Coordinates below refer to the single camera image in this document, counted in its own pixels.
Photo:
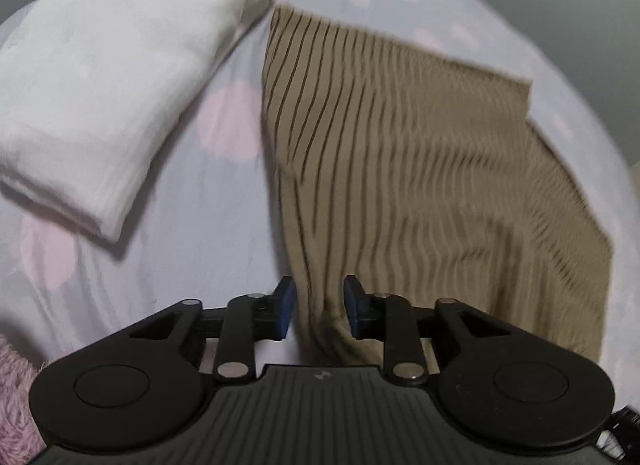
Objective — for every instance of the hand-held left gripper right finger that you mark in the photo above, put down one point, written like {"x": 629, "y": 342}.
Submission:
{"x": 352, "y": 305}

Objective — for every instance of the white garment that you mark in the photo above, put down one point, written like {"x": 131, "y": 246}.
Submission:
{"x": 100, "y": 95}

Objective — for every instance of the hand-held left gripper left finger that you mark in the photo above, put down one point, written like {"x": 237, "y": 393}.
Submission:
{"x": 285, "y": 305}

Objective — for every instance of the pink fluffy cushion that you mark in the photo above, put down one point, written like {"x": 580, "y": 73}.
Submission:
{"x": 15, "y": 395}

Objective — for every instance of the tan striped shirt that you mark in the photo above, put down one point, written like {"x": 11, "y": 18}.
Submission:
{"x": 400, "y": 170}

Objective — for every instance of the polka dot bed sheet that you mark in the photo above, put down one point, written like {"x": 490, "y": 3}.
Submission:
{"x": 210, "y": 225}

